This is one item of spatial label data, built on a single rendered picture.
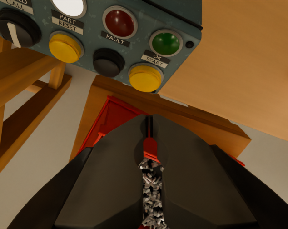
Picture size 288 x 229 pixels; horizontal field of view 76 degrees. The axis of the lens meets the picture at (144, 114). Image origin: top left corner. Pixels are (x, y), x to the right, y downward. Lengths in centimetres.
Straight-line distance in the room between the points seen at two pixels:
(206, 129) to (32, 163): 145
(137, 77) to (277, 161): 187
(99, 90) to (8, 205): 187
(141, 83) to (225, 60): 10
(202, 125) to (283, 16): 21
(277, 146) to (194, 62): 169
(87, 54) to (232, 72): 15
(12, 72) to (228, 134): 46
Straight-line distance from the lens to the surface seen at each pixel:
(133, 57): 16
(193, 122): 36
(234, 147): 44
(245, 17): 22
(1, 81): 45
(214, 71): 22
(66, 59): 17
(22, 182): 185
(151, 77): 16
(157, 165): 29
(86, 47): 17
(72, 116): 131
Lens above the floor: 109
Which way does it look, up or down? 61 degrees down
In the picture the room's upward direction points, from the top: 171 degrees clockwise
